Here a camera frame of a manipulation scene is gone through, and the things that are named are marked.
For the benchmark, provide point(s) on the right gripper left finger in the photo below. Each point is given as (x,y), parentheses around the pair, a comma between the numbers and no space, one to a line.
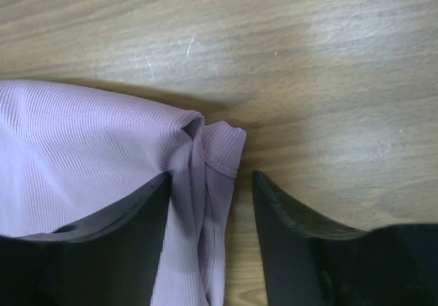
(110,257)

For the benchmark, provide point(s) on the pink tank top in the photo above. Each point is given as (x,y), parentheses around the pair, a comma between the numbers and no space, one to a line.
(69,151)

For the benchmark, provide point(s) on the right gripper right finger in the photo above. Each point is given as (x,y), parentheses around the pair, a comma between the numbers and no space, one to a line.
(310,259)

